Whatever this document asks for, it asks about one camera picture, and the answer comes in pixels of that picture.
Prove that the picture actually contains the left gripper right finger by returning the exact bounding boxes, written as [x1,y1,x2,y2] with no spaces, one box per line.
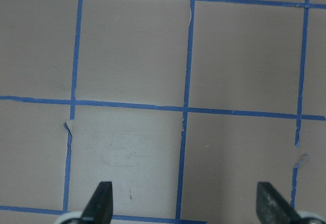
[256,181,326,224]

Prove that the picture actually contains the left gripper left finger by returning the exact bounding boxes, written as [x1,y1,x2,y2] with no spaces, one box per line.
[57,181,114,224]

